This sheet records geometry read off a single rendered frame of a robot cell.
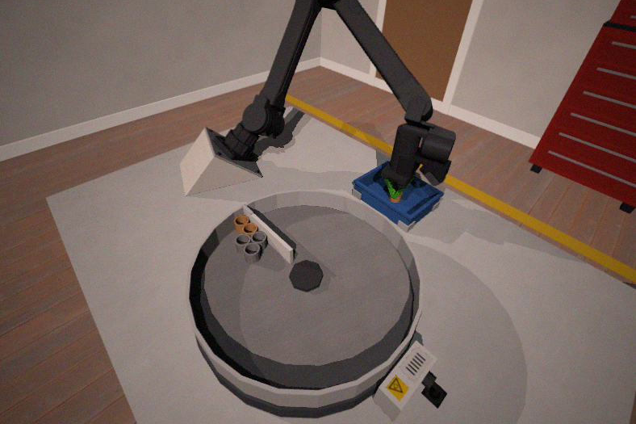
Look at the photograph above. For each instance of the bronze bushing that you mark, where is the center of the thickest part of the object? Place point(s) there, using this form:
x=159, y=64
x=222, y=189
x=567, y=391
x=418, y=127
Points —
x=397, y=200
x=240, y=221
x=250, y=227

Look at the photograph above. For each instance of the blue crate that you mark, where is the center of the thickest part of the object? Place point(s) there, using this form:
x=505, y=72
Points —
x=419, y=195

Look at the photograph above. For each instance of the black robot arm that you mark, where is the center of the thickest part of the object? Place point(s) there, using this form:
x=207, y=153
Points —
x=261, y=118

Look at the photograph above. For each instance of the grey metal bushing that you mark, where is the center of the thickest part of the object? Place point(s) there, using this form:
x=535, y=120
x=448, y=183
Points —
x=252, y=247
x=242, y=238
x=259, y=237

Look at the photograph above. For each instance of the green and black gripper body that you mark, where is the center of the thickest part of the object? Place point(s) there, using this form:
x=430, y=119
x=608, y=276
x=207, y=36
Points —
x=389, y=171

